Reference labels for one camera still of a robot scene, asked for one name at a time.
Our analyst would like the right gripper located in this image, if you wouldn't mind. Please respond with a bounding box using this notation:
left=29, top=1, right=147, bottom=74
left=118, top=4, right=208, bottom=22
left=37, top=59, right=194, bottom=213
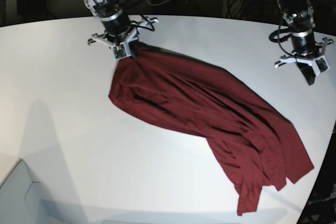
left=87, top=8, right=159, bottom=59

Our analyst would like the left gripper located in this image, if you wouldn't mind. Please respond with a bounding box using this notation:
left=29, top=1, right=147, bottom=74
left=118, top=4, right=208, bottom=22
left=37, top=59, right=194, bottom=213
left=275, top=31, right=334, bottom=86

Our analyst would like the dark red t-shirt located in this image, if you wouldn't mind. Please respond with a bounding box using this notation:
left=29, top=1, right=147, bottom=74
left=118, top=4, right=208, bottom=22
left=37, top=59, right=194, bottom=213
left=109, top=45, right=314, bottom=215

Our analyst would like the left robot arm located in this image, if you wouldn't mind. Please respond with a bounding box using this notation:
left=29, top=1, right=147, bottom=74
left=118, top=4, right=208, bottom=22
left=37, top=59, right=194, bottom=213
left=269, top=0, right=334, bottom=86

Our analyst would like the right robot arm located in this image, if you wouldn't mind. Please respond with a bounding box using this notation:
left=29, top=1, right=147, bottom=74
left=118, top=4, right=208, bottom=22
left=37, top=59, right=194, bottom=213
left=83, top=0, right=159, bottom=60

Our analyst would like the white bin at corner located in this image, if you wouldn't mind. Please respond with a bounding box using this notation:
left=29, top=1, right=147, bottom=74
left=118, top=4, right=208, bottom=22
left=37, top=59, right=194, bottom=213
left=0, top=158, right=87, bottom=224

